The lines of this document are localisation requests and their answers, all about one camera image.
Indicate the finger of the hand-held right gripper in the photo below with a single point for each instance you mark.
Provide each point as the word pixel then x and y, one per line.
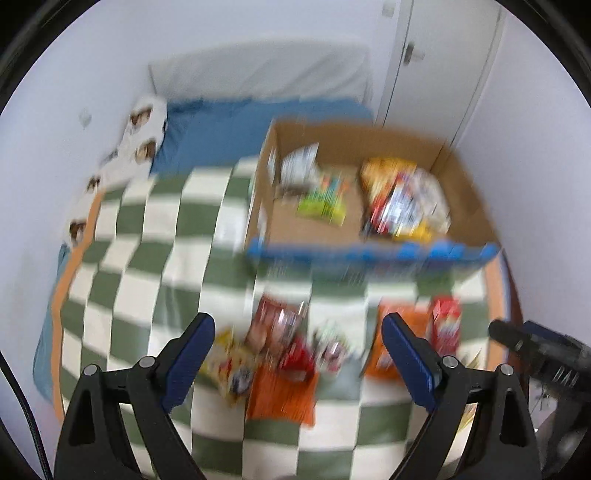
pixel 540 330
pixel 505 333

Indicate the white quilted headboard cushion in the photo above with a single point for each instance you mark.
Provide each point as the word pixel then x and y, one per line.
pixel 258 71

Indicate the cardboard box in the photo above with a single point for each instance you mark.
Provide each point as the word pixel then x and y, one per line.
pixel 318 237

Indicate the yellow noodle packet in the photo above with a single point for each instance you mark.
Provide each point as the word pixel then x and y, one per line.
pixel 385 173

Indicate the blue bed sheet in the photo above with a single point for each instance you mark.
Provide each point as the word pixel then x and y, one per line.
pixel 217 134

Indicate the white door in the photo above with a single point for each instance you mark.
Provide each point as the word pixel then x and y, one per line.
pixel 443 69

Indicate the light blue blanket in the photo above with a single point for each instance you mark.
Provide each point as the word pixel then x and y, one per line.
pixel 46 341

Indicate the white light switch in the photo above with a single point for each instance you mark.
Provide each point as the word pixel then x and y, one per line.
pixel 389 9

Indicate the white bear print pillow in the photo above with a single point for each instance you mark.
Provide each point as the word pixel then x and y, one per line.
pixel 134 147

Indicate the green white checkered blanket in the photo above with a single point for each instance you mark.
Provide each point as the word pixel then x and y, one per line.
pixel 152 258

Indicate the yellow mushroom print packet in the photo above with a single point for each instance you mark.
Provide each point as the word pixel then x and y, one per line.
pixel 413 233

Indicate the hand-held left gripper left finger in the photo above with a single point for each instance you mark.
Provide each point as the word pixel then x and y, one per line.
pixel 194 355

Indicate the white grey snack packet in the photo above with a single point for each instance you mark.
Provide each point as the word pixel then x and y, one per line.
pixel 300 164

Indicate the slim red snack box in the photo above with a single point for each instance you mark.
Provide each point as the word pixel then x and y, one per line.
pixel 445 321

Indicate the red snack packet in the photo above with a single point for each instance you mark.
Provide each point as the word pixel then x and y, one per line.
pixel 298 357

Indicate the green candy packet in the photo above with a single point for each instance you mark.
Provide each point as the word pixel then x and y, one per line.
pixel 321 205

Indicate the yellow panda print packet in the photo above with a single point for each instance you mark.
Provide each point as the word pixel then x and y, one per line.
pixel 228 364

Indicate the white cookie packet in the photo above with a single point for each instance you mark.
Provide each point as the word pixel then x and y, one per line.
pixel 332 346

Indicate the orange snack packet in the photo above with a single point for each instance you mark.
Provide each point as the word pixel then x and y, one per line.
pixel 385 344
pixel 281 392

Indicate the brown red noodle packet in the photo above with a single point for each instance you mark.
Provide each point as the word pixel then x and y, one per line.
pixel 277 323

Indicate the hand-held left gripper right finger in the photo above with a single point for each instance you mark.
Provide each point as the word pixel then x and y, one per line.
pixel 406 360

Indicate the white wall socket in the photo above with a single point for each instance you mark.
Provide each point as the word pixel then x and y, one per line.
pixel 86 117

